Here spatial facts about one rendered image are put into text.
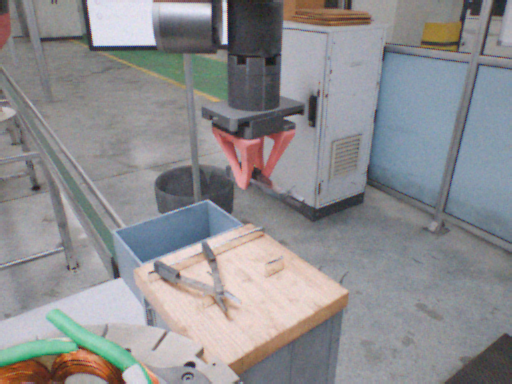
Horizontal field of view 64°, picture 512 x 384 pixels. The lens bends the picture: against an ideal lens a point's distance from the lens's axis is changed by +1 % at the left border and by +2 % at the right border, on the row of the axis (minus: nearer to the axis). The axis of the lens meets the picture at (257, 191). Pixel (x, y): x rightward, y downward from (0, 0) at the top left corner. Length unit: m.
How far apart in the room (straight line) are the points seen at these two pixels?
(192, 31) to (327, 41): 1.99
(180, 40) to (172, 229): 0.35
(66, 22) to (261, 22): 13.46
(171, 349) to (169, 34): 0.30
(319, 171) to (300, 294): 2.10
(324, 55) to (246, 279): 1.97
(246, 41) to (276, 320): 0.29
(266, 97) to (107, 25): 0.86
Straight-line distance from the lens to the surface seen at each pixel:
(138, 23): 1.24
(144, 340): 0.42
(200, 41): 0.43
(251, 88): 0.43
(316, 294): 0.51
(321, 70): 2.39
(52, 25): 13.78
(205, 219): 0.72
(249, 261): 0.55
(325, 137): 2.51
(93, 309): 0.97
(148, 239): 0.68
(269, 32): 0.43
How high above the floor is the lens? 1.39
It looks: 26 degrees down
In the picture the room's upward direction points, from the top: straight up
